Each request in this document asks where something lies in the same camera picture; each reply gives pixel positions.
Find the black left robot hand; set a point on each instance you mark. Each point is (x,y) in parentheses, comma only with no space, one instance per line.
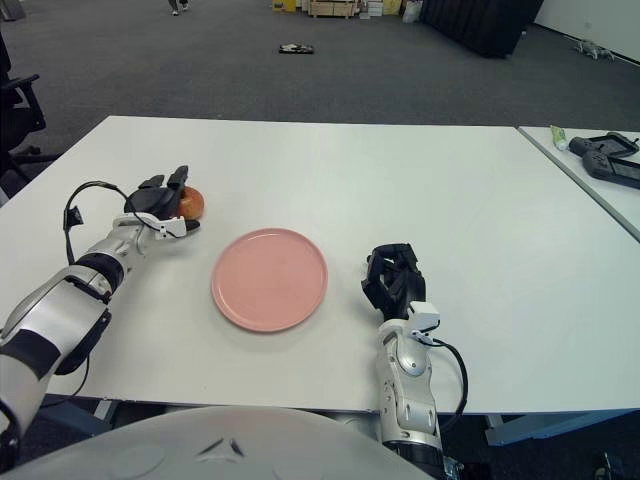
(152,200)

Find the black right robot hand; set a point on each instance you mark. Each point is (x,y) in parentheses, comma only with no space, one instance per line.
(405,290)

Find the red yellow apple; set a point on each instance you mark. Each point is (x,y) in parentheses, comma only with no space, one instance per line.
(194,202)

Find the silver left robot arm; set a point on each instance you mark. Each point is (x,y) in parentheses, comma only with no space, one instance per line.
(50,310)

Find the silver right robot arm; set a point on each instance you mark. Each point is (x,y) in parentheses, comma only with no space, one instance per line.
(407,365)

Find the pink round plate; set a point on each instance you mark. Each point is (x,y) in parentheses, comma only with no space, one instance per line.
(270,280)

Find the black office chair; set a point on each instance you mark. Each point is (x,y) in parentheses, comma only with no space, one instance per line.
(20,110)

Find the walking person legs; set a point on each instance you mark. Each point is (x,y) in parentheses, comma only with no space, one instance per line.
(175,6)

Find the black flat tray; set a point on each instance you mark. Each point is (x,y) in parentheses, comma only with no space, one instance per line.
(296,48)

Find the green white tube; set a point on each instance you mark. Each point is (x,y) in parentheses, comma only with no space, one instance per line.
(558,136)

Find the small black handheld controller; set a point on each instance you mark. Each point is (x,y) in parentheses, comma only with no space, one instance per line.
(580,146)

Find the large black handheld controller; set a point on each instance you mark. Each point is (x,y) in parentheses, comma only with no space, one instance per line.
(597,164)

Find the yellow box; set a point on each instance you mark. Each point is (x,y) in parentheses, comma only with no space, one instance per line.
(284,5)

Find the grey robot torso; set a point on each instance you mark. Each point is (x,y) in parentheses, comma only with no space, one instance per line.
(200,442)

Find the wooden pallet crate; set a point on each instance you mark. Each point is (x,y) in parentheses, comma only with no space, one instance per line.
(332,9)

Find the black partition curtain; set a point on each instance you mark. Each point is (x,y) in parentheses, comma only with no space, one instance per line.
(480,25)

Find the white plastic bag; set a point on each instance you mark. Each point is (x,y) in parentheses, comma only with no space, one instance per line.
(412,11)

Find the stacked cardboard boxes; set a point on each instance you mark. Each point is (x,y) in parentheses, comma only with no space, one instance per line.
(380,7)

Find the grey quadruped robot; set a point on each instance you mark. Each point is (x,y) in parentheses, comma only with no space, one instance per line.
(592,49)

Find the grey table frame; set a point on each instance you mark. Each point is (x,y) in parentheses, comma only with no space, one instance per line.
(525,427)

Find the black metal floor bracket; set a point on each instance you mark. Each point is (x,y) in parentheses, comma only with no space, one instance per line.
(607,466)

